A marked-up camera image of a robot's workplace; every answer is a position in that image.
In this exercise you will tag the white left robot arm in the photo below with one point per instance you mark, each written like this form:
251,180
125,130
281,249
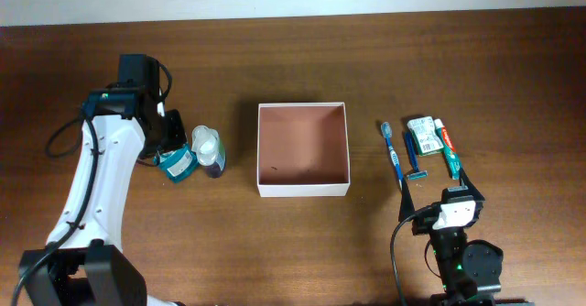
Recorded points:
82,261

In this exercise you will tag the clear purple liquid bottle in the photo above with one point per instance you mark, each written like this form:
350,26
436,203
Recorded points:
209,150

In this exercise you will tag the teal mouthwash bottle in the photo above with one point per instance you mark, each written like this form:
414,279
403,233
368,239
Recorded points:
177,164

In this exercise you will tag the white green soap packet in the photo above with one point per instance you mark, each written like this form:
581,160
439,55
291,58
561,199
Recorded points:
424,134

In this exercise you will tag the white cardboard box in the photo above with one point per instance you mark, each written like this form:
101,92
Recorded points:
302,150

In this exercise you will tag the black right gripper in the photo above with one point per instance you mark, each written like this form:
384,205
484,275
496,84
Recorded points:
407,206

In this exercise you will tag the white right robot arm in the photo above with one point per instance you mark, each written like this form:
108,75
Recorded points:
469,270

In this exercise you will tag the green red toothpaste tube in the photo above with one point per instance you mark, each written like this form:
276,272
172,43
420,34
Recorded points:
452,159

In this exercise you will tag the blue disposable razor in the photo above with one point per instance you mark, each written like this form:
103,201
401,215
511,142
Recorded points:
416,172

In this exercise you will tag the blue white toothbrush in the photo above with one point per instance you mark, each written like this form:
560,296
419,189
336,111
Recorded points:
386,131

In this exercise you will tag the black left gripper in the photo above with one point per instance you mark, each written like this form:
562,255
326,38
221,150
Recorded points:
179,136

